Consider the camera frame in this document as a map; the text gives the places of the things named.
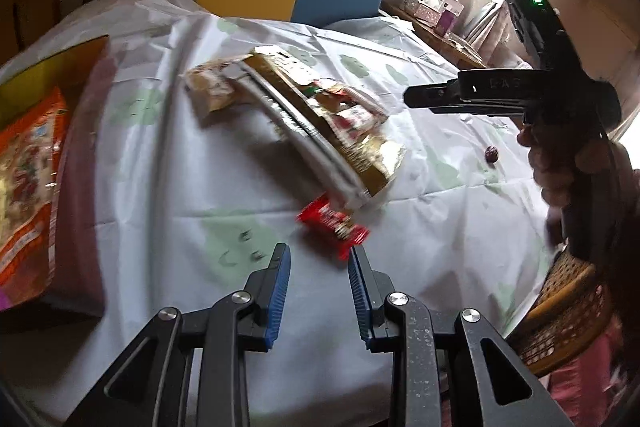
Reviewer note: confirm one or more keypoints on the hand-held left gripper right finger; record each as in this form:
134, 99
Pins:
358, 297

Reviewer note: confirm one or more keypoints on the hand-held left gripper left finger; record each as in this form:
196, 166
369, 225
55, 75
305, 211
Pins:
277, 292

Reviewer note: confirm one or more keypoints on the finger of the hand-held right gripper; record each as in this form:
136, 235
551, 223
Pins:
430, 95
465, 108

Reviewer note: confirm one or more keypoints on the small red snack packet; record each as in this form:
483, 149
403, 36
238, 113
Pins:
332, 225

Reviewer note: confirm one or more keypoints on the gold snack package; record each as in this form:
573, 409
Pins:
325, 132

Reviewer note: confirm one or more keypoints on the beige snack packet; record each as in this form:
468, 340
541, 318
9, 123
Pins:
212, 82

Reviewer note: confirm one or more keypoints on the person's right hand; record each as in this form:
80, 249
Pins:
550, 167

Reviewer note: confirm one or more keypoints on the wooden shelf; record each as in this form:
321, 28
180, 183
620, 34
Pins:
450, 47

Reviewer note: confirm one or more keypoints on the red date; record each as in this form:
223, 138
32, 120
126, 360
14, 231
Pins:
491, 155

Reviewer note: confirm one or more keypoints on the purple box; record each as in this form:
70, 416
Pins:
449, 19

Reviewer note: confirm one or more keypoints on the patterned tissue box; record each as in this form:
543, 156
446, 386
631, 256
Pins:
420, 4

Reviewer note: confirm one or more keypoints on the white cloud-print tablecloth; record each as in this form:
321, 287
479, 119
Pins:
200, 177

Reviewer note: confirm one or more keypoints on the wicker chair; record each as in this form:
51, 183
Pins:
565, 307

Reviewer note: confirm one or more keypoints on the pink cloth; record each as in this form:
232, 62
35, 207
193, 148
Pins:
585, 392

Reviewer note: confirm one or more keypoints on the orange snack bag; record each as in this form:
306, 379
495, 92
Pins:
30, 187

